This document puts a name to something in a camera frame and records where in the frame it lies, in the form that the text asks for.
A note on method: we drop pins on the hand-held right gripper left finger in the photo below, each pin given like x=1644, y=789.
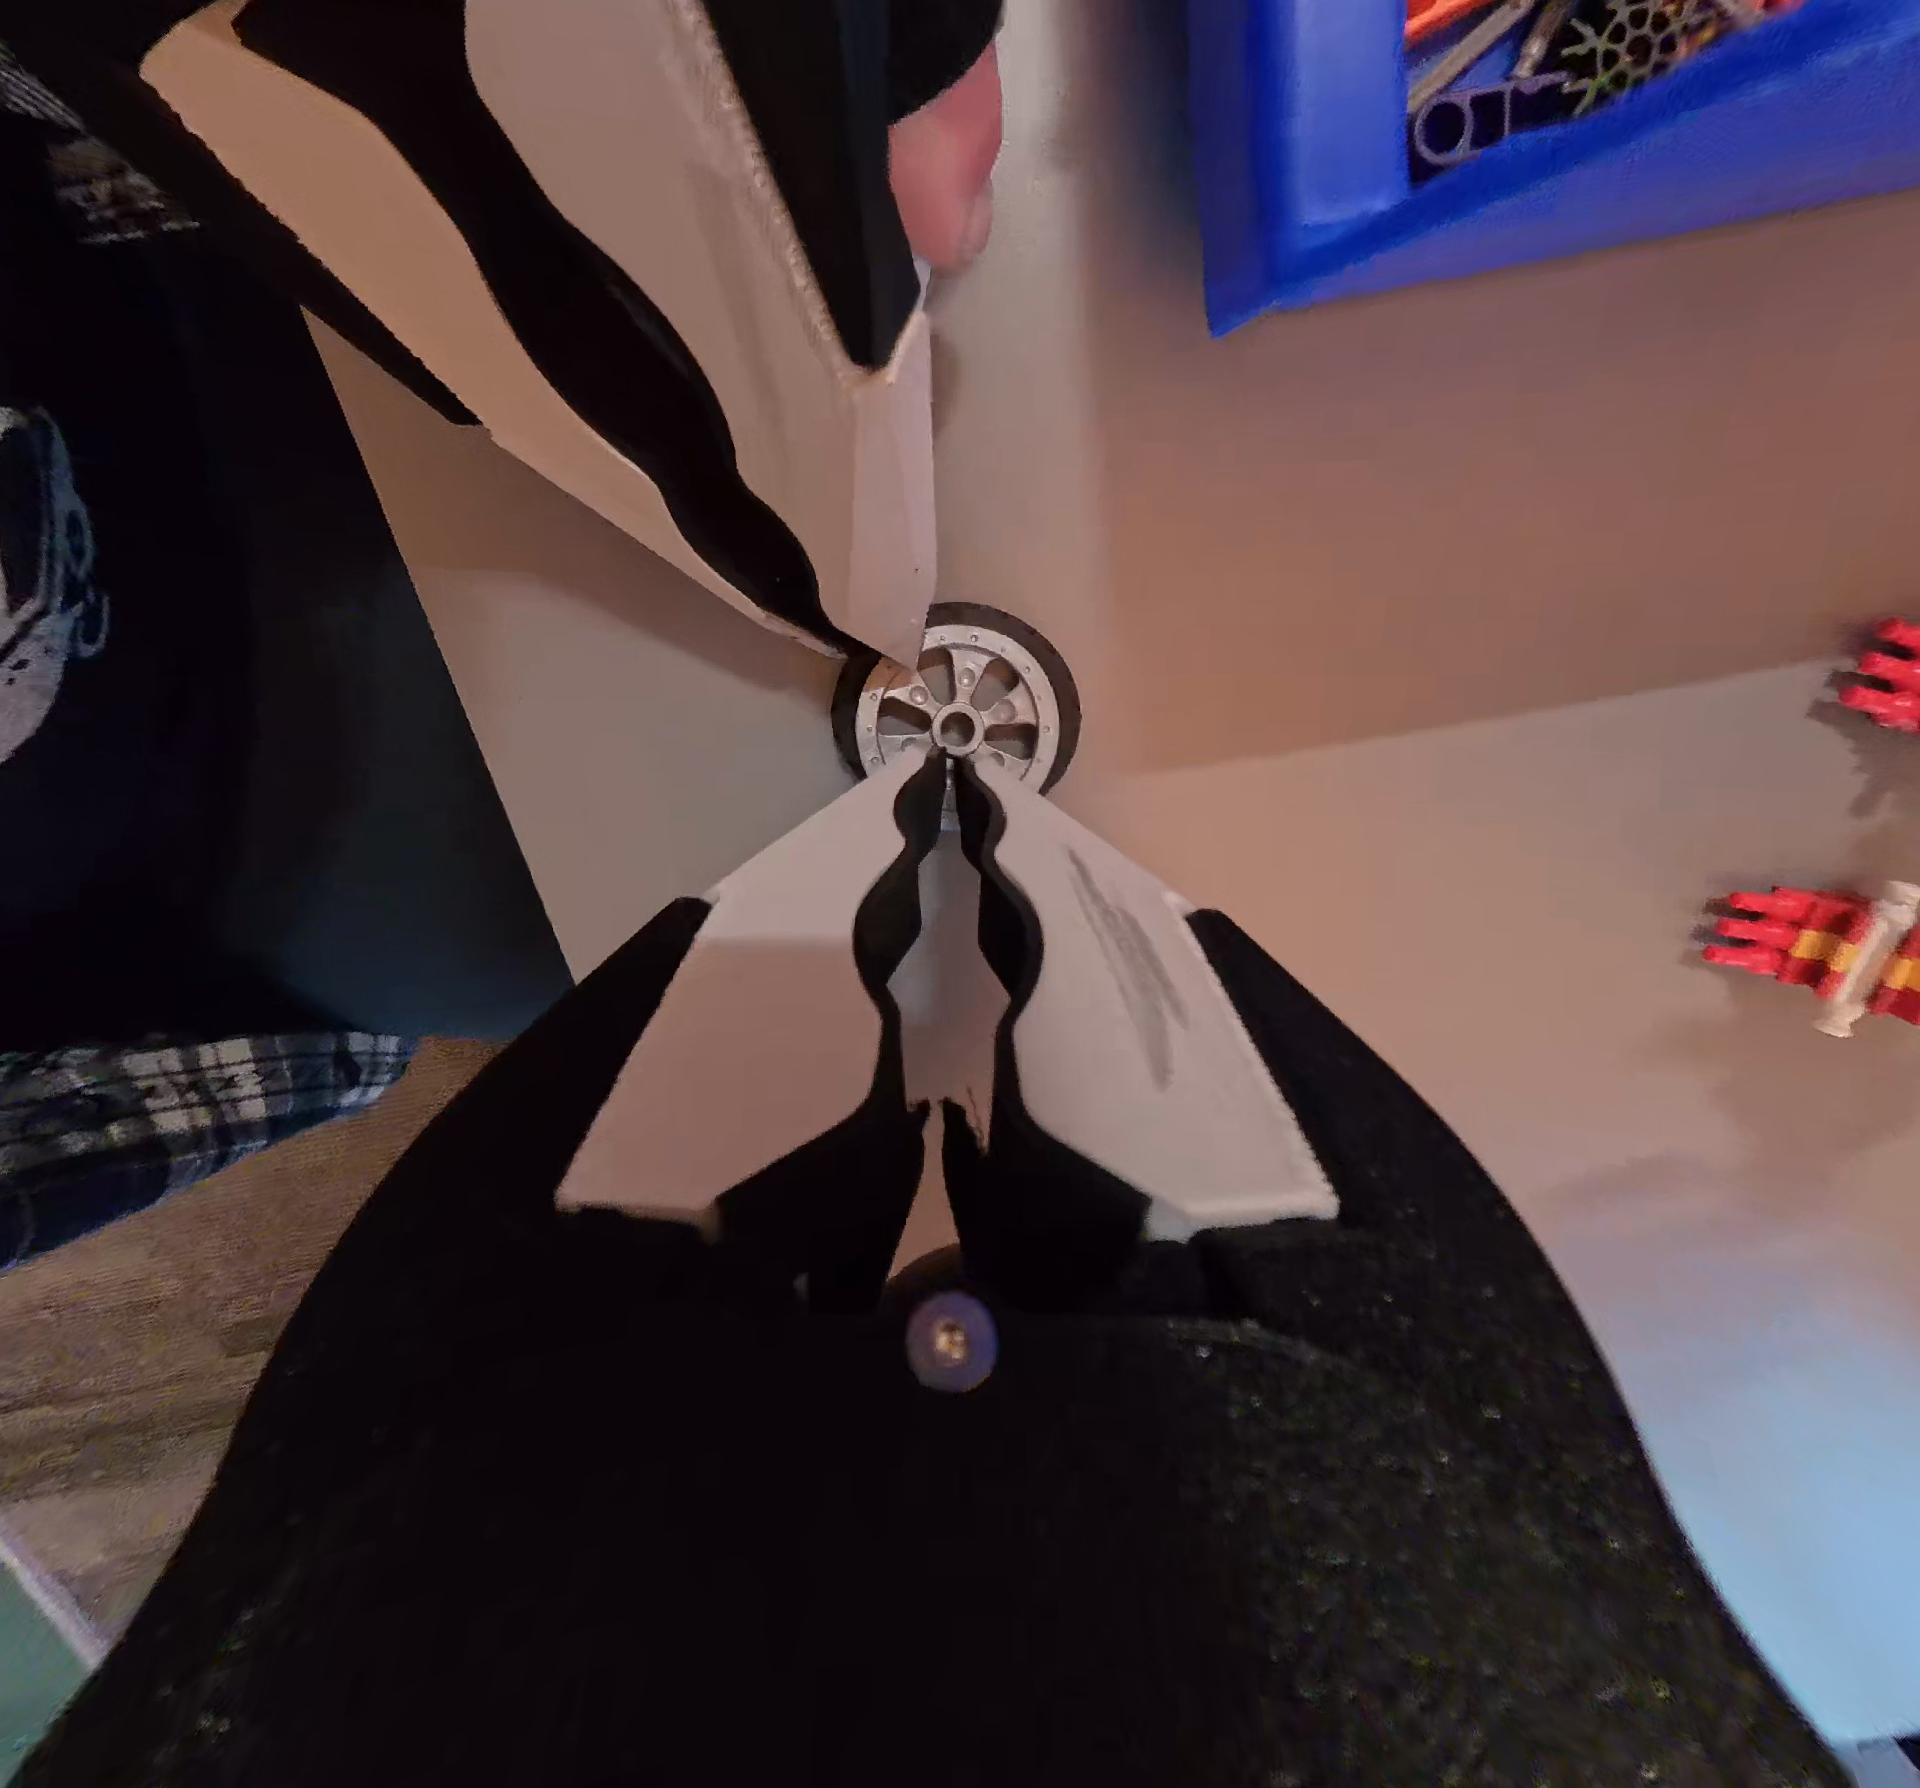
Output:
x=735, y=1056

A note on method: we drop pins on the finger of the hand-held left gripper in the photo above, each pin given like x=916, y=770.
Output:
x=672, y=171
x=345, y=198

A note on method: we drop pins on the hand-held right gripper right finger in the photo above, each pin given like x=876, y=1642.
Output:
x=1170, y=1069

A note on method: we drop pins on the grey toy wheel hub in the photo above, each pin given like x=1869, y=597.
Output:
x=915, y=702

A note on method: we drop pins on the black rubber toy tyre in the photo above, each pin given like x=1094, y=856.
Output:
x=1067, y=686

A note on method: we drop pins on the blue plastic parts bin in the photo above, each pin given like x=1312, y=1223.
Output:
x=1290, y=94

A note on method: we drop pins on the pile of colourful toy pieces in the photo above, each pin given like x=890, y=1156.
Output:
x=1589, y=5

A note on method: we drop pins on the person's left hand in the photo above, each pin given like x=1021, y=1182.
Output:
x=947, y=152

